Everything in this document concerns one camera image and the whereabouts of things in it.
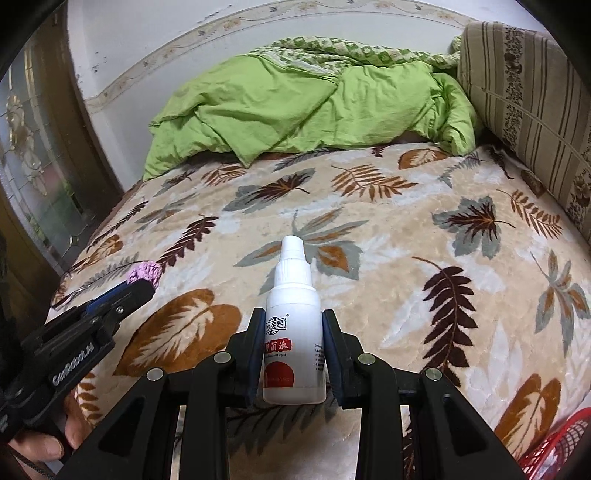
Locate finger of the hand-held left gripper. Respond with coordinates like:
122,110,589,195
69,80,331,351
69,279,134,319
88,282,155,333

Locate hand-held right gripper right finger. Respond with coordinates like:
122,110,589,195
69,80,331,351
322,308,527,480

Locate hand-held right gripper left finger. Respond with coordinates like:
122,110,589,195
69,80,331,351
55,307,269,480

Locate purple wrapper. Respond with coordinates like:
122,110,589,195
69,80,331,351
127,261,162,291

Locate white spray bottle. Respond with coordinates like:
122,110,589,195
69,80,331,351
262,234,329,404

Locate red plastic basket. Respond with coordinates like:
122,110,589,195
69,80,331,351
517,411,583,480

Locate person's left hand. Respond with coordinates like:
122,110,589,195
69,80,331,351
8,396,93,463

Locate wooden door with glass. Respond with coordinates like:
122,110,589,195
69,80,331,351
0,32,125,315

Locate leaf print blanket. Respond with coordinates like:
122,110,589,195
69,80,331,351
48,141,591,480

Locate green quilt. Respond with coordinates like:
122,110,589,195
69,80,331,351
142,36,478,182

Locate striped brown cushion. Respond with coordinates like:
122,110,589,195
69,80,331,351
450,21,591,245

